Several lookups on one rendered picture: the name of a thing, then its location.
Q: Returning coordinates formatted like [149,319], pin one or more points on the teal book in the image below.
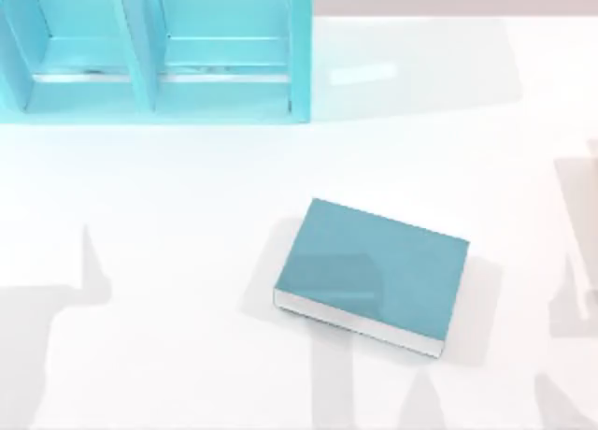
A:
[374,271]

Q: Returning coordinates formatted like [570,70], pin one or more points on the light blue rack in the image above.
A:
[224,51]

